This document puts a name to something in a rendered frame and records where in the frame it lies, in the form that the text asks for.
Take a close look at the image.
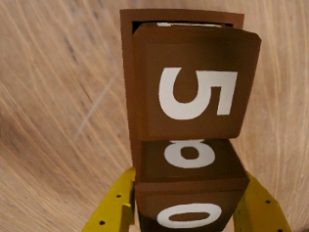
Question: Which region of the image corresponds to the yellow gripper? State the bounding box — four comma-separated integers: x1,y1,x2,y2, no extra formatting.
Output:
81,167,292,232

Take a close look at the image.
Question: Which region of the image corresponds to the brown cube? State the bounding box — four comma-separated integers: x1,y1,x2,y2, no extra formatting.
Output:
134,138,250,232
132,22,262,141

